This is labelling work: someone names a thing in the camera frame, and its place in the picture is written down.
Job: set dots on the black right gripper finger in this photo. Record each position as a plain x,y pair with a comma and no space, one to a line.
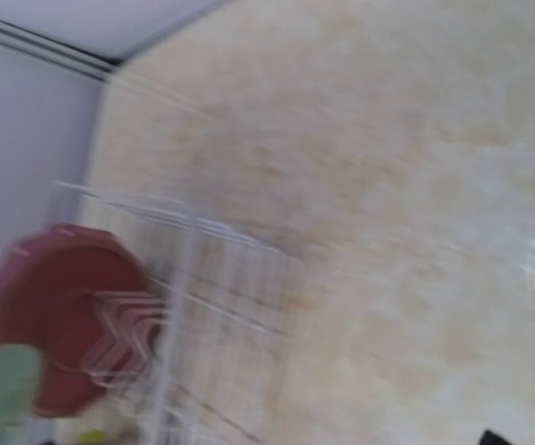
489,437

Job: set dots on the light teal flower plate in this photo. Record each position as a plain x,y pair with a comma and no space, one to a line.
20,370

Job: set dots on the lime green bowl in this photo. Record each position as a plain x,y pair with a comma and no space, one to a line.
92,437

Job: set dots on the maroon pink plate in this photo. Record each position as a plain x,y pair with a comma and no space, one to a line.
82,300

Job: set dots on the white wire dish rack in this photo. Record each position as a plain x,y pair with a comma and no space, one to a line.
216,370

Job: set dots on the left aluminium corner post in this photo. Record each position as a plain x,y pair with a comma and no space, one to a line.
57,54

